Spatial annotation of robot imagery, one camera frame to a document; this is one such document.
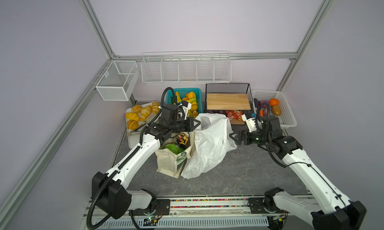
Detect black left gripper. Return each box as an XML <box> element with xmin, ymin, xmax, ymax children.
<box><xmin>169</xmin><ymin>117</ymin><xmax>201</xmax><ymax>133</ymax></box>

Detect yellow black chips bag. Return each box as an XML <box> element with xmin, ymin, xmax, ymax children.
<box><xmin>176</xmin><ymin>132</ymin><xmax>190</xmax><ymax>149</ymax></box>

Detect green snack bag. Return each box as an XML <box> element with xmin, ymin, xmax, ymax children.
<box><xmin>166</xmin><ymin>144</ymin><xmax>184</xmax><ymax>155</ymax></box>

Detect white plastic grocery bag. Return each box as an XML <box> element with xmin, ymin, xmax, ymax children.
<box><xmin>182</xmin><ymin>113</ymin><xmax>237</xmax><ymax>179</ymax></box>

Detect beige canvas tote bag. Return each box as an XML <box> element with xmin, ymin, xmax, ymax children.
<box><xmin>155</xmin><ymin>132</ymin><xmax>196</xmax><ymax>179</ymax></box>

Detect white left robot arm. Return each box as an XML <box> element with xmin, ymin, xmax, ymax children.
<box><xmin>86</xmin><ymin>87</ymin><xmax>201</xmax><ymax>230</ymax></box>

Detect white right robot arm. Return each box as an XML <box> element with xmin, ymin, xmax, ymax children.
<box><xmin>229</xmin><ymin>103</ymin><xmax>367</xmax><ymax>230</ymax></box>

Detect yellow banana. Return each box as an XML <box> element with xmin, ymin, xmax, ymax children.
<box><xmin>176</xmin><ymin>92</ymin><xmax>197</xmax><ymax>104</ymax></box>

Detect red chips bag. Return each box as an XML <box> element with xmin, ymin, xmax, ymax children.
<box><xmin>226</xmin><ymin>111</ymin><xmax>243</xmax><ymax>121</ymax></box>

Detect orange fruit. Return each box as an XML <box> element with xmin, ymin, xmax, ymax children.
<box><xmin>186</xmin><ymin>92</ymin><xmax>196</xmax><ymax>99</ymax></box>

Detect teal plastic fruit basket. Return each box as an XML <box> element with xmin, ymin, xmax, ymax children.
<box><xmin>174</xmin><ymin>88</ymin><xmax>204</xmax><ymax>118</ymax></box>

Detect striped bread right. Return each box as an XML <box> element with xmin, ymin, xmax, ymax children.
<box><xmin>152</xmin><ymin>101</ymin><xmax>160</xmax><ymax>114</ymax></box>

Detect black mesh wooden shelf rack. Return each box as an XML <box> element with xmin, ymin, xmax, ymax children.
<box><xmin>204</xmin><ymin>83</ymin><xmax>255</xmax><ymax>129</ymax></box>

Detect purple onion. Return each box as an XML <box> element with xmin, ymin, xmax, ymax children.
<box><xmin>259</xmin><ymin>100</ymin><xmax>270</xmax><ymax>106</ymax></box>

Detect brown potato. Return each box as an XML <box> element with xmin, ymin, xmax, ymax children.
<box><xmin>272</xmin><ymin>105</ymin><xmax>282</xmax><ymax>116</ymax></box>

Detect striped bread loaf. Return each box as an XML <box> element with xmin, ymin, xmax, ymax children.
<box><xmin>140</xmin><ymin>106</ymin><xmax>152</xmax><ymax>122</ymax></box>

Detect orange pumpkin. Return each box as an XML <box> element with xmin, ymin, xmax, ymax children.
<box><xmin>269</xmin><ymin>99</ymin><xmax>280</xmax><ymax>107</ymax></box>

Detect white plastic vegetable basket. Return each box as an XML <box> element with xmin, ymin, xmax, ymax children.
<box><xmin>251</xmin><ymin>89</ymin><xmax>297</xmax><ymax>130</ymax></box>

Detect metal tongs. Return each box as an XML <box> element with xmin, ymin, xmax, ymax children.
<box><xmin>127</xmin><ymin>115</ymin><xmax>159</xmax><ymax>136</ymax></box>

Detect white bread tray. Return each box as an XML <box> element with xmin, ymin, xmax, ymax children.
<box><xmin>125</xmin><ymin>102</ymin><xmax>152</xmax><ymax>149</ymax></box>

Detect croissant bread top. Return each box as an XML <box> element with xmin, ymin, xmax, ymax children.
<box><xmin>131</xmin><ymin>105</ymin><xmax>142</xmax><ymax>114</ymax></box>

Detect croissant bread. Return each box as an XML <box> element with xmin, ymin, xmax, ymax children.
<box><xmin>126</xmin><ymin>113</ymin><xmax>141</xmax><ymax>122</ymax></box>
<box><xmin>127</xmin><ymin>120</ymin><xmax>140</xmax><ymax>131</ymax></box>
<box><xmin>131</xmin><ymin>105</ymin><xmax>142</xmax><ymax>114</ymax></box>

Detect croissant bread bottom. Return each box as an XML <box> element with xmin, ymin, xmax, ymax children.
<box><xmin>127</xmin><ymin>120</ymin><xmax>140</xmax><ymax>131</ymax></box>

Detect croissant bread left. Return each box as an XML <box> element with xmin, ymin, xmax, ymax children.
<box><xmin>126</xmin><ymin>113</ymin><xmax>141</xmax><ymax>122</ymax></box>

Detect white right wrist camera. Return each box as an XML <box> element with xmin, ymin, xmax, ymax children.
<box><xmin>242</xmin><ymin>114</ymin><xmax>258</xmax><ymax>133</ymax></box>

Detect white wire wall rack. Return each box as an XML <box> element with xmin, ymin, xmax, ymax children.
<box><xmin>142</xmin><ymin>51</ymin><xmax>232</xmax><ymax>84</ymax></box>

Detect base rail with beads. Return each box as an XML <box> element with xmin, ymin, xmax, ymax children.
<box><xmin>100</xmin><ymin>195</ymin><xmax>311</xmax><ymax>230</ymax></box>

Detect white mesh wall box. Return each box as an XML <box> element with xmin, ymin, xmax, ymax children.
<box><xmin>96</xmin><ymin>60</ymin><xmax>140</xmax><ymax>102</ymax></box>

